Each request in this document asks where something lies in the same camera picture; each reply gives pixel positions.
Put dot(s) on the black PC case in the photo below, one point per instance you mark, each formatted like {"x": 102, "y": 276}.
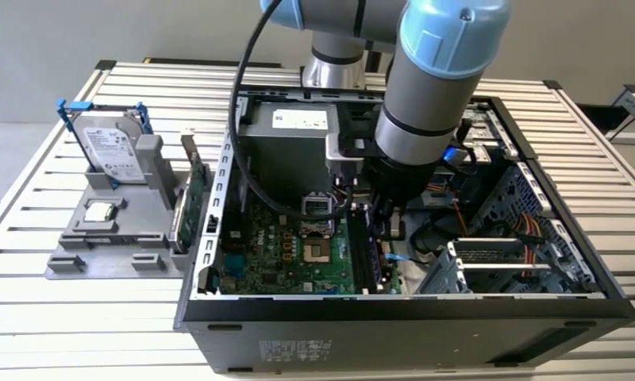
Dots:
{"x": 381, "y": 341}

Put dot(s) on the blue expansion slot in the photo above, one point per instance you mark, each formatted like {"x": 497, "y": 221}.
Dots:
{"x": 234, "y": 265}

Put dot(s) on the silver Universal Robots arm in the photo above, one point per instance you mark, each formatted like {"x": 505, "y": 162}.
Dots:
{"x": 429, "y": 99}

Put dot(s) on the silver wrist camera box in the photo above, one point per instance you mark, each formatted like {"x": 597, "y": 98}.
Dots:
{"x": 334, "y": 148}

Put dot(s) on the grey parts rack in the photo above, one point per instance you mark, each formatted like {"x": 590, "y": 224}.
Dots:
{"x": 138, "y": 222}

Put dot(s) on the CPU socket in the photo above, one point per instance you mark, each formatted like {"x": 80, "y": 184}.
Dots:
{"x": 318, "y": 252}

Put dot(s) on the grey power supply unit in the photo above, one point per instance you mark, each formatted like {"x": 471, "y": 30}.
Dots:
{"x": 286, "y": 158}

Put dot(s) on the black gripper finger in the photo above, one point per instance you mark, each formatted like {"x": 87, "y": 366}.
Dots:
{"x": 398, "y": 224}
{"x": 382, "y": 222}

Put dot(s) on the black RAM slot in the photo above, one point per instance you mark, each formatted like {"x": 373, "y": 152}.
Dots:
{"x": 363, "y": 250}
{"x": 357, "y": 250}
{"x": 370, "y": 254}

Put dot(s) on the green graphics card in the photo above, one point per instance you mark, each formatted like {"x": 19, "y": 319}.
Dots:
{"x": 192, "y": 210}

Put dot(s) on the green motherboard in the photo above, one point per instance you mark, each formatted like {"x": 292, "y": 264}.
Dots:
{"x": 275, "y": 274}

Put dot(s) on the metal disk bay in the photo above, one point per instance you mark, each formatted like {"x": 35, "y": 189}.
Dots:
{"x": 487, "y": 247}

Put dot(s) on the silver CPU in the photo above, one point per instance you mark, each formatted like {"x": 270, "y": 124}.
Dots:
{"x": 99, "y": 211}

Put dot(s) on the hard disk in blue carrier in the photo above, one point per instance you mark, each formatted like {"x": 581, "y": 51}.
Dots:
{"x": 111, "y": 147}

